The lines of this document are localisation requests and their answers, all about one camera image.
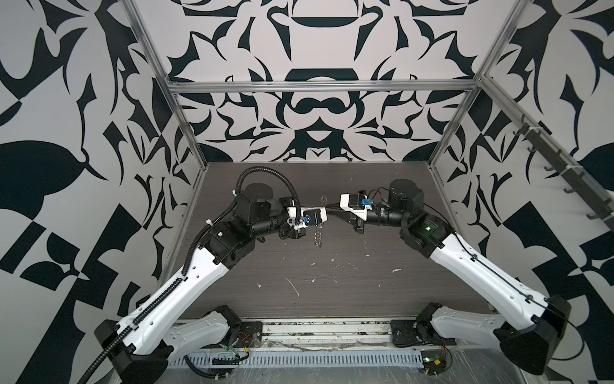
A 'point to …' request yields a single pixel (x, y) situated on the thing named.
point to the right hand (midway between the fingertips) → (330, 205)
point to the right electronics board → (433, 361)
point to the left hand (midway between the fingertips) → (318, 199)
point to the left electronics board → (225, 361)
